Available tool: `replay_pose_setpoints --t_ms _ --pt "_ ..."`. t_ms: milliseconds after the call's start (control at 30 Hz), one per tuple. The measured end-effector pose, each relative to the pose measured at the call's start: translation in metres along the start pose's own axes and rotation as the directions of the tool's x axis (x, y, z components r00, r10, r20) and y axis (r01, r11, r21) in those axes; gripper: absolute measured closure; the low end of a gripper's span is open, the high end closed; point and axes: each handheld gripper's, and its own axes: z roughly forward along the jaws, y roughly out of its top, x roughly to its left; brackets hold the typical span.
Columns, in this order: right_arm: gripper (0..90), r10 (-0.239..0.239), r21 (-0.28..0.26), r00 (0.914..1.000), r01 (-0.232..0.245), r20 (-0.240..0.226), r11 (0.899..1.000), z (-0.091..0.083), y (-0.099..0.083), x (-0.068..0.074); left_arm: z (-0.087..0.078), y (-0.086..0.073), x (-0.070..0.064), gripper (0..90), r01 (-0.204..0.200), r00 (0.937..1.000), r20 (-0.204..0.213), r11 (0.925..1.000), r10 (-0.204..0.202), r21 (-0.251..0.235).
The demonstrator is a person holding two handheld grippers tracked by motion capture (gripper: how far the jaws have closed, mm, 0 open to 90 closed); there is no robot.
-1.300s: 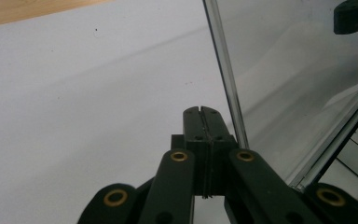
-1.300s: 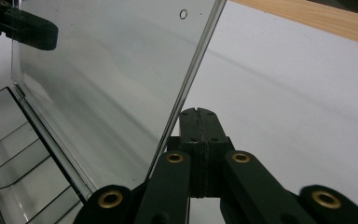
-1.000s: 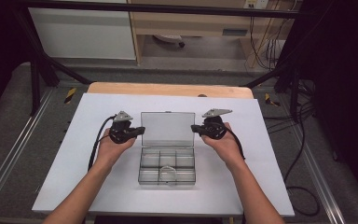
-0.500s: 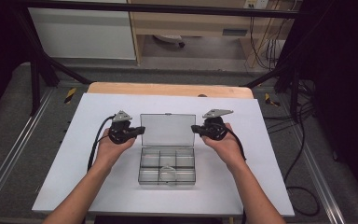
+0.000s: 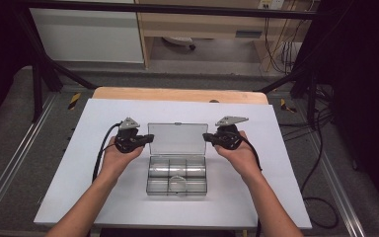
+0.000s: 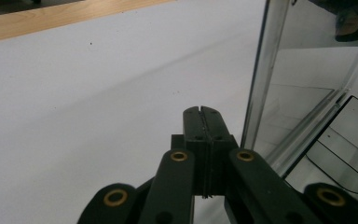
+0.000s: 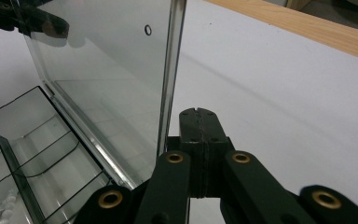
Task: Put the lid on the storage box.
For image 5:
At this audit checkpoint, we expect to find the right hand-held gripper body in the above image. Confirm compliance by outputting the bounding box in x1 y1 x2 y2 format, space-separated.
214 116 250 151

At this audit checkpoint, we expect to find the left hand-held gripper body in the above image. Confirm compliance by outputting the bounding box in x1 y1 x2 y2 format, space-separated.
114 117 141 154

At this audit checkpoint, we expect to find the clear grey plastic box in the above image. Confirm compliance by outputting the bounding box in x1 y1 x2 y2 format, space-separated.
145 121 209 198

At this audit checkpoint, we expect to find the white bead bracelet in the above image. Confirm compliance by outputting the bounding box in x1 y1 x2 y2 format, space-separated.
169 175 188 194

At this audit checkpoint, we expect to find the person's left hand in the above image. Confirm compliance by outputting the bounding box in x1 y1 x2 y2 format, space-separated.
99 135 145 181

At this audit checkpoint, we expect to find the person's right hand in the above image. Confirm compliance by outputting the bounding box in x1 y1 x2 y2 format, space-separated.
213 130 263 182

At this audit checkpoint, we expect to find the yellow black tape strip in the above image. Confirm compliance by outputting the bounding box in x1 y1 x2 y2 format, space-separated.
66 92 82 111
279 98 297 114

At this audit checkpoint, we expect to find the white board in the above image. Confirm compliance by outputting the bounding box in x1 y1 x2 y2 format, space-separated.
34 98 313 231

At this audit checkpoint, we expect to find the white chair base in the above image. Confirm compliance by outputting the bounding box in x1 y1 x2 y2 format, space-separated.
161 36 197 51

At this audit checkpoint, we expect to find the wooden desk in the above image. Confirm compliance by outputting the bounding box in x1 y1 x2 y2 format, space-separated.
134 0 314 72

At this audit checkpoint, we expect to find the white cabinet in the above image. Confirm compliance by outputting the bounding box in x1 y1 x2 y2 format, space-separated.
29 7 145 64

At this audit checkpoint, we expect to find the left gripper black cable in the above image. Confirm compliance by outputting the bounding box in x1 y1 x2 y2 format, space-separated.
91 121 123 183

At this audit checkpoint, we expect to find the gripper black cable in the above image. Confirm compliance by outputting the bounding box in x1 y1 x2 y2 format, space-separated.
239 135 264 237
91 121 123 183

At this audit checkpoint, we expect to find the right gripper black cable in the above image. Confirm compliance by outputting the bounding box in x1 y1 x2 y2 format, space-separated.
239 135 264 237

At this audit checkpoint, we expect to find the black floor cable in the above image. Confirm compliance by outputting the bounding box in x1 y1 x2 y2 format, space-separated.
277 83 341 230

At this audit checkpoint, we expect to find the hanging cable bundle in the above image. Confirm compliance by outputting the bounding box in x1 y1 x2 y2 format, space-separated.
263 15 306 75

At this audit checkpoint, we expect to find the aluminium floor rail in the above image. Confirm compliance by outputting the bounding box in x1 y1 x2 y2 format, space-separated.
0 93 59 225
308 131 367 237

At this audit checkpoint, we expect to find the black metal frame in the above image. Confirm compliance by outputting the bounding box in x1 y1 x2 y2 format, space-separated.
13 0 331 124

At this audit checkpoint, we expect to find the white wall outlet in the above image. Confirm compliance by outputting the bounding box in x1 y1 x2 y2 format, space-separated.
258 0 286 11

